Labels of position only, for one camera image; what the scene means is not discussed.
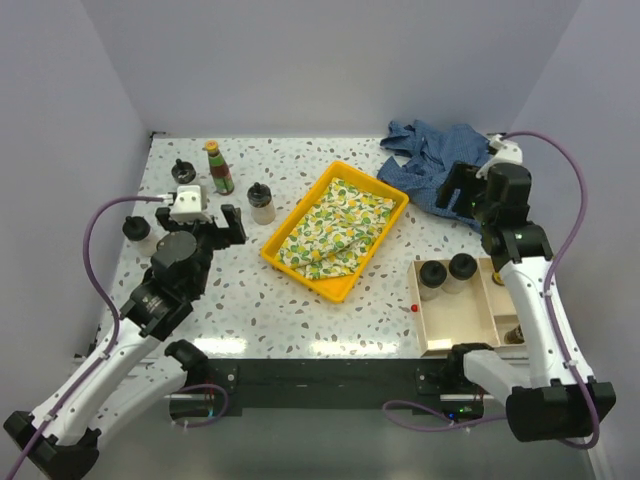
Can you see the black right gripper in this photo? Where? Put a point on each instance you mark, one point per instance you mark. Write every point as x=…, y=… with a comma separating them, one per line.
x=461, y=176

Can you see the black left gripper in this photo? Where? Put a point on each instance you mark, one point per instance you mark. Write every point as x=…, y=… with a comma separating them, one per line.
x=235, y=233

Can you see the red chili sauce bottle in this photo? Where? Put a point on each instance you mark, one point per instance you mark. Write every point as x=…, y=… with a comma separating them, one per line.
x=219, y=169

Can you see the black lid seasoning jar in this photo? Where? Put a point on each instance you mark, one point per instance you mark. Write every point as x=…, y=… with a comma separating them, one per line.
x=261, y=204

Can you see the sesame seed shaker jar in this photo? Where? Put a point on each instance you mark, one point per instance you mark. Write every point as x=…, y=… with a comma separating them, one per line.
x=431, y=276

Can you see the yellow label sauce bottle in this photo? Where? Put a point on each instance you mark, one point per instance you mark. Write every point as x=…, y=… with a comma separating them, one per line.
x=497, y=279

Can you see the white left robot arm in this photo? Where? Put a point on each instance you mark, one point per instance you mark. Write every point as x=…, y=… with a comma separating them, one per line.
x=62, y=436

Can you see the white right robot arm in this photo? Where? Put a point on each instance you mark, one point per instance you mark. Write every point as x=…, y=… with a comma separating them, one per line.
x=559, y=397

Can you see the blue checkered shirt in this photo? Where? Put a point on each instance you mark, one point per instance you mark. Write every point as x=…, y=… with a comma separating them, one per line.
x=423, y=156

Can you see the white powder shaker jar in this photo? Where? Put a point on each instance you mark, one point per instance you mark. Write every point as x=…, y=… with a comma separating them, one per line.
x=185, y=174

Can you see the white salt shaker jar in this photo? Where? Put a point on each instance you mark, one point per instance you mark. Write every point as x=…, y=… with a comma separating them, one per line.
x=140, y=234

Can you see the lemon print cloth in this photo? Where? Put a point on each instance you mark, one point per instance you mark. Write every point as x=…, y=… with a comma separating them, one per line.
x=336, y=233

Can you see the cream divided organizer box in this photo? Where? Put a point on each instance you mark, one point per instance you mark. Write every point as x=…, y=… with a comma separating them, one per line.
x=481, y=313

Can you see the yellow plastic tray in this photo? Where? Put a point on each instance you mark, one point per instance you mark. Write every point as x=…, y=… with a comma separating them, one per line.
x=334, y=289

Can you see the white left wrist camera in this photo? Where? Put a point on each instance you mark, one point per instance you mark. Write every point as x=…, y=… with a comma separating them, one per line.
x=190, y=205

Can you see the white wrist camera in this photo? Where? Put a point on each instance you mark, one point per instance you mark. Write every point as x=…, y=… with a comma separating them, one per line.
x=503, y=150
x=190, y=205

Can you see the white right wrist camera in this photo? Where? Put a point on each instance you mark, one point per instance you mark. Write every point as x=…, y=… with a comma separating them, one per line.
x=503, y=150

